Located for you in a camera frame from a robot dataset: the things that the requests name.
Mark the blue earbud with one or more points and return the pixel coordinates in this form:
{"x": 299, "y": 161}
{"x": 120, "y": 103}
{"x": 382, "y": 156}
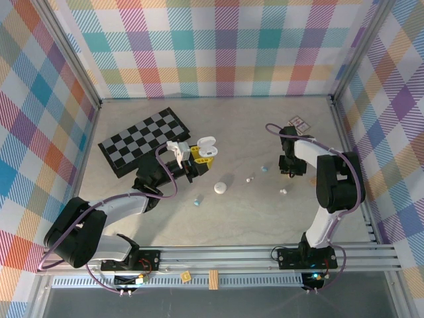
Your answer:
{"x": 197, "y": 201}
{"x": 264, "y": 169}

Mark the white round earbud charging case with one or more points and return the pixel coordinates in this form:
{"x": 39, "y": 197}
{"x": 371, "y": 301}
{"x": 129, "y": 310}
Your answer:
{"x": 220, "y": 188}

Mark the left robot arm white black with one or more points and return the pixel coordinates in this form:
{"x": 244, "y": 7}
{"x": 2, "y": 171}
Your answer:
{"x": 122, "y": 205}

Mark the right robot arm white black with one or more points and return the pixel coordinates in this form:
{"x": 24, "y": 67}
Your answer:
{"x": 334, "y": 185}

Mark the black grey chessboard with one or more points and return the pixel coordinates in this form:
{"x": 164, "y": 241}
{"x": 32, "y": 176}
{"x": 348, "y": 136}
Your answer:
{"x": 142, "y": 139}

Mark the playing card box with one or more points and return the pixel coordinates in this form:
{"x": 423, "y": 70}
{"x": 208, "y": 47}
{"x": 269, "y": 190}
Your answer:
{"x": 299, "y": 123}

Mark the wooden letter tile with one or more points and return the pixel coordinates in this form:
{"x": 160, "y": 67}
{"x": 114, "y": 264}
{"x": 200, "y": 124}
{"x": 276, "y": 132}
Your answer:
{"x": 186, "y": 276}

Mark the black controller box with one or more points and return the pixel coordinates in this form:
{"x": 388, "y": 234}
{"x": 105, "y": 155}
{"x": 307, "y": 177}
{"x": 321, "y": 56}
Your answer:
{"x": 129, "y": 280}
{"x": 313, "y": 280}

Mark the tall wooden block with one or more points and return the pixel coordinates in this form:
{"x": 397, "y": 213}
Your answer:
{"x": 213, "y": 280}

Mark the aluminium side rail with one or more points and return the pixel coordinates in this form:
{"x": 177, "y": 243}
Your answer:
{"x": 89, "y": 139}
{"x": 369, "y": 228}

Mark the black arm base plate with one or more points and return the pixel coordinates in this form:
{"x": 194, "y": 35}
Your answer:
{"x": 288, "y": 258}
{"x": 152, "y": 260}

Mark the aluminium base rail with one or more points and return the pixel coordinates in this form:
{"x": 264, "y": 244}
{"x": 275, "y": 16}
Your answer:
{"x": 215, "y": 256}

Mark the aluminium frame post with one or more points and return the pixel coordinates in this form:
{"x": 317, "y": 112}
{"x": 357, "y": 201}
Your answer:
{"x": 71, "y": 53}
{"x": 361, "y": 49}

